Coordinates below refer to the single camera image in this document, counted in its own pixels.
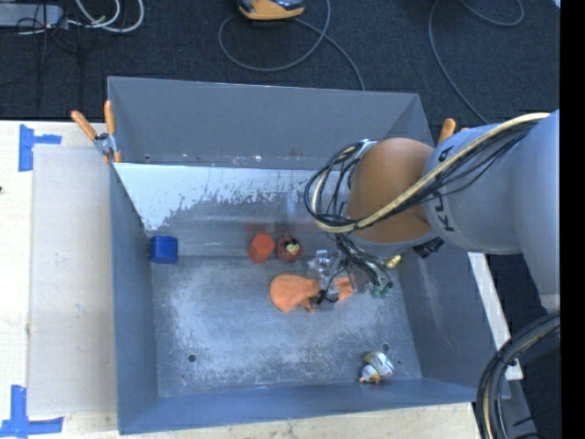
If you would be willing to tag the pale wood board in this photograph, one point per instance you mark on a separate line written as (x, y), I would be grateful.
(68, 281)

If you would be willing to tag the grey metal bin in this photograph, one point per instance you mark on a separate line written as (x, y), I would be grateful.
(256, 327)

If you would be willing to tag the brown toy bird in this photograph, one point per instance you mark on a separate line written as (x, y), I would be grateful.
(289, 248)

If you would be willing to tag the orange cloth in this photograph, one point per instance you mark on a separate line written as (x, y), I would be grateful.
(288, 292)

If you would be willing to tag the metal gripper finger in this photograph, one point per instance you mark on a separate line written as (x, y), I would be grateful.
(330, 298)
(321, 263)

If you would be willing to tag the white toy duck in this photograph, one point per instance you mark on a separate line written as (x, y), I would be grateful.
(378, 367)

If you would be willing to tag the blue cube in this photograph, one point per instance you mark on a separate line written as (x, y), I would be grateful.
(163, 249)

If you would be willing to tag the orange-red block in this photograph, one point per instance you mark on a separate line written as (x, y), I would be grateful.
(261, 248)

